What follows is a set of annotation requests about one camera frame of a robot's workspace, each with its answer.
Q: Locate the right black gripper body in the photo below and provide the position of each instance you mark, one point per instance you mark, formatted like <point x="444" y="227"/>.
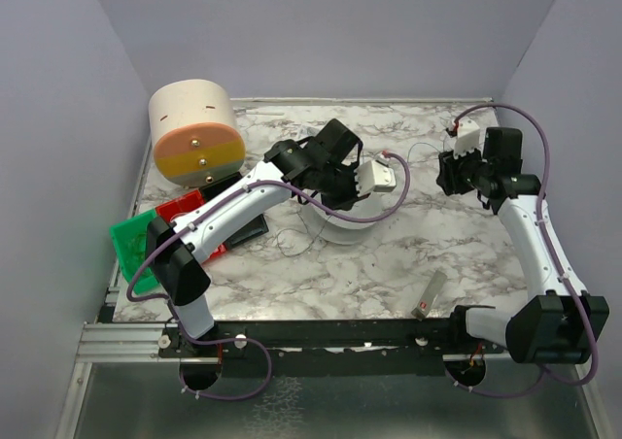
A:
<point x="450" y="173"/>

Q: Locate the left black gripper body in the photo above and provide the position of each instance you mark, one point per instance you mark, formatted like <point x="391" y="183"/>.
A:
<point x="341" y="186"/>

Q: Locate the grey plastic cable spool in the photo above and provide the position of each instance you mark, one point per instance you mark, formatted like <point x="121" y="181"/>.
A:
<point x="338" y="231"/>

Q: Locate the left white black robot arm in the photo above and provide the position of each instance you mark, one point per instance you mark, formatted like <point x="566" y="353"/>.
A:
<point x="177" y="250"/>

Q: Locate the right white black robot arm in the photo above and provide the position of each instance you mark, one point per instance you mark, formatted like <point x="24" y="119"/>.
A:
<point x="560" y="316"/>

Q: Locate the packaged protractor ruler set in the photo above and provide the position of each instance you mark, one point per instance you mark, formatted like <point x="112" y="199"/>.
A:
<point x="306" y="131"/>

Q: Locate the black plastic bin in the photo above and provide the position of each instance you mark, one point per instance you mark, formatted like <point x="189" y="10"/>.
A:
<point x="250" y="231"/>

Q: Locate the grey metal clip tool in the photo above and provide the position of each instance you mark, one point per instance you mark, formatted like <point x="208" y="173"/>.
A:
<point x="432" y="290"/>

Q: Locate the beige layered cylinder model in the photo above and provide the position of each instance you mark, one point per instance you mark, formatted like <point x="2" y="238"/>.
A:
<point x="194" y="133"/>

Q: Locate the red plastic bin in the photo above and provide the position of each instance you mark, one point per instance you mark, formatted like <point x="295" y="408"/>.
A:
<point x="181" y="205"/>

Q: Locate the green plastic bin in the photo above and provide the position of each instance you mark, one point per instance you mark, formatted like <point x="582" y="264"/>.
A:
<point x="129" y="241"/>

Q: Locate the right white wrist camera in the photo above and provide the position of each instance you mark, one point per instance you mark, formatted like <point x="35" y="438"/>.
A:
<point x="466" y="136"/>

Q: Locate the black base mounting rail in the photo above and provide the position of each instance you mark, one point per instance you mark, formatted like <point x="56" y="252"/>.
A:
<point x="252" y="349"/>

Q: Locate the aluminium extrusion frame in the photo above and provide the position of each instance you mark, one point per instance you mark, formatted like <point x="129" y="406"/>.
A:
<point x="119" y="342"/>

